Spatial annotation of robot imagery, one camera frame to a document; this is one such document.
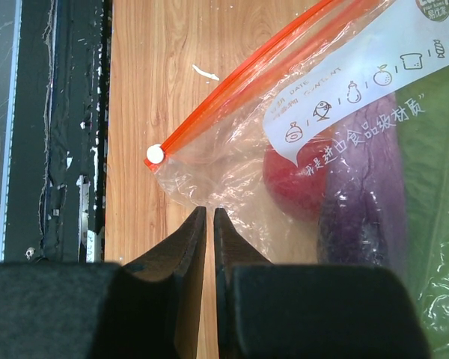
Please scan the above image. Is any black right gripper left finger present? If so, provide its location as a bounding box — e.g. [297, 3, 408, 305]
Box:
[0, 207, 207, 358]

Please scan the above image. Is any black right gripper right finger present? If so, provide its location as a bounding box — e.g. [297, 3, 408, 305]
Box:
[213, 208, 431, 358]

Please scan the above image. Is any red plush fruit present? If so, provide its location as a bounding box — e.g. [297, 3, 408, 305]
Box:
[263, 140, 331, 221]

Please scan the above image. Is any clear zip top bag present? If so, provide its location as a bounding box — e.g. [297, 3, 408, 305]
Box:
[144, 0, 449, 356]

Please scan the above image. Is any purple plush eggplant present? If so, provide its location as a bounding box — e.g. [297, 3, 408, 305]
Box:
[317, 93, 407, 277]

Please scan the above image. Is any green plush vegetable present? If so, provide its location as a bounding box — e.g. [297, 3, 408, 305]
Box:
[396, 66, 449, 358]

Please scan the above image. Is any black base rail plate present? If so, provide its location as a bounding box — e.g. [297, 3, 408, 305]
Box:
[0, 1, 112, 263]

